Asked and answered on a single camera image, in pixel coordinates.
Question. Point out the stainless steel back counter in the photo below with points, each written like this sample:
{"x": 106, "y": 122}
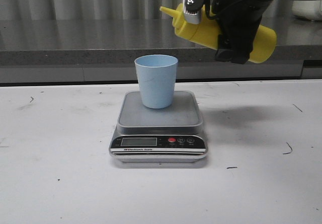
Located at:
{"x": 103, "y": 51}

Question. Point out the silver digital kitchen scale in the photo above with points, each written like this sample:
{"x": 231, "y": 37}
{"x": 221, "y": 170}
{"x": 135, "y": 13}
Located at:
{"x": 173, "y": 135}

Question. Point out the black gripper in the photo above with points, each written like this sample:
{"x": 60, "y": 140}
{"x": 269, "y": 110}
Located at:
{"x": 236, "y": 20}

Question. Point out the yellow squeeze bottle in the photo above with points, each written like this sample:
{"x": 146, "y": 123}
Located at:
{"x": 263, "y": 45}

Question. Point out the light blue plastic cup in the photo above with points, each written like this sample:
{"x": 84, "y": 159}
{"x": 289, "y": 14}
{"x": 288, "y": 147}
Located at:
{"x": 156, "y": 75}

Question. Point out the white appliance in background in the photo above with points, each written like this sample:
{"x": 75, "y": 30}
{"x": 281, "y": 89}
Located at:
{"x": 310, "y": 10}

